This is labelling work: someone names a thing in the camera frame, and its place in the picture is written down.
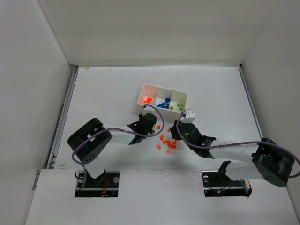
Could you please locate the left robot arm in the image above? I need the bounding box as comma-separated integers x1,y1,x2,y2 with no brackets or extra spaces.
67,113,158,179

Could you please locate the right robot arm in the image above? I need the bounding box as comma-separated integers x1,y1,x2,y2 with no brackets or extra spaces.
169,120,300,187

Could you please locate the white three-compartment tray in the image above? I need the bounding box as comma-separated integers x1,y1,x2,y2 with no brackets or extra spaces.
137,84,188,119

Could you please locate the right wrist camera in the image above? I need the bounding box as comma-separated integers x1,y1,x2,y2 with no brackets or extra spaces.
182,109,195,123

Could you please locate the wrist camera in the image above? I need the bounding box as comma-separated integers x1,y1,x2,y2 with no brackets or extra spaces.
182,109,195,123
142,105,155,114

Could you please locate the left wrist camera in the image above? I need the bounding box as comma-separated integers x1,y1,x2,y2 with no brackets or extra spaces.
142,105,155,114

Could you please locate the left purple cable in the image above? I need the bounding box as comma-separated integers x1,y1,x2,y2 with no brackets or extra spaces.
71,105,165,191

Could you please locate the purple cable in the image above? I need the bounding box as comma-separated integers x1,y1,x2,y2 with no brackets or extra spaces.
71,105,165,191
176,112,300,179

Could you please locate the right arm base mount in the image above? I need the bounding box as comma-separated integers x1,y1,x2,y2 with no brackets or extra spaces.
202,161,252,197

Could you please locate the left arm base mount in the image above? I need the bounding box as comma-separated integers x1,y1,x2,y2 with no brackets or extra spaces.
75,170,120,198

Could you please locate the right aluminium table rail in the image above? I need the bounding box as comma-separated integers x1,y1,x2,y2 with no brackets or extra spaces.
238,63,265,141

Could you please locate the aluminium table rail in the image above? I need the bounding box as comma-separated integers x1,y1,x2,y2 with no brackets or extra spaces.
238,63,265,141
43,64,78,169

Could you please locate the left aluminium table rail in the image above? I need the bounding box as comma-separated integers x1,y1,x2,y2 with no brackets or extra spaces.
43,64,78,169

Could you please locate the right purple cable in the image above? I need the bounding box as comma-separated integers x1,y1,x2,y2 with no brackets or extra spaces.
176,112,300,179

